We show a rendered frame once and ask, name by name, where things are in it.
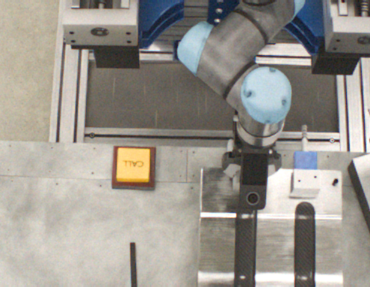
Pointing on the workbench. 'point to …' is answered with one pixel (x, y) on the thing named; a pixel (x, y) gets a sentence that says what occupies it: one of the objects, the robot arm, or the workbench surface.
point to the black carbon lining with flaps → (246, 226)
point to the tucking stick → (133, 264)
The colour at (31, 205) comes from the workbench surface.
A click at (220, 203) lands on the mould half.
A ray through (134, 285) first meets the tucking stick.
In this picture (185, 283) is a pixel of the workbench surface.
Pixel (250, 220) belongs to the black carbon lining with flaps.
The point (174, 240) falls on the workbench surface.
